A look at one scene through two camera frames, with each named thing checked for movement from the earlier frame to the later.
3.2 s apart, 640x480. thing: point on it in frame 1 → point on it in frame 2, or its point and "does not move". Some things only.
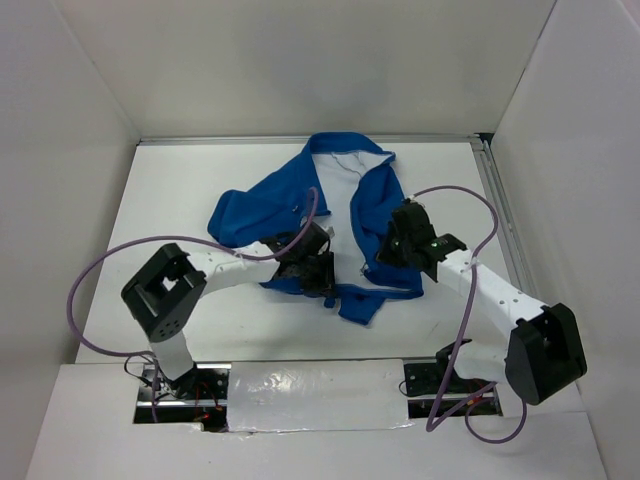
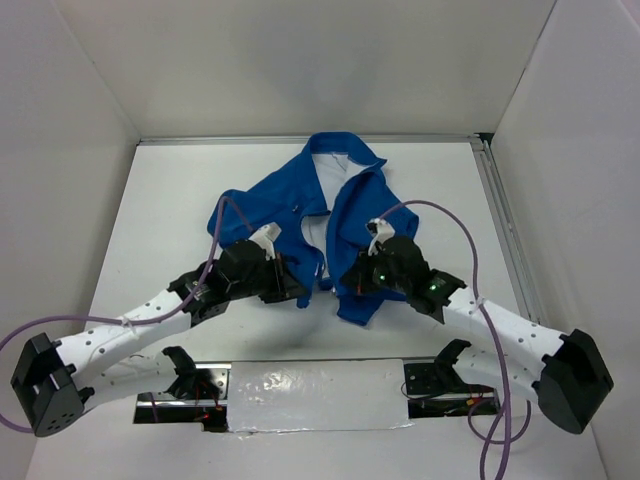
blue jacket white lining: [340, 182] does not move
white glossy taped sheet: [316, 395] does not move
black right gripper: [385, 253] → [357, 277]
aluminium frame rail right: [486, 148] does not move
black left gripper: [325, 284] → [286, 285]
